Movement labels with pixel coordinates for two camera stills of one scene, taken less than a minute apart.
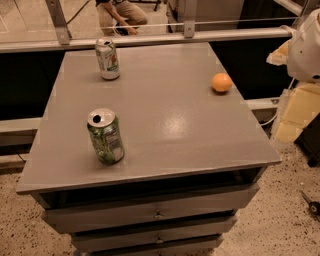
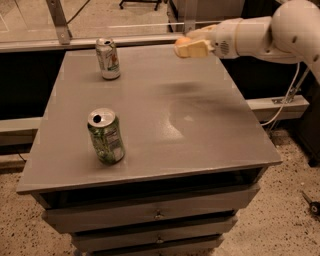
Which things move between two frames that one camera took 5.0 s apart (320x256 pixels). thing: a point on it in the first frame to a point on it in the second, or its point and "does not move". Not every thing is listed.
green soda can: x=105 y=132 does not move
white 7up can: x=107 y=58 does not move
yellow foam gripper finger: x=280 y=55 to x=229 y=39
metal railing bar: x=146 y=39 does not move
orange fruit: x=221 y=82 to x=182 y=40
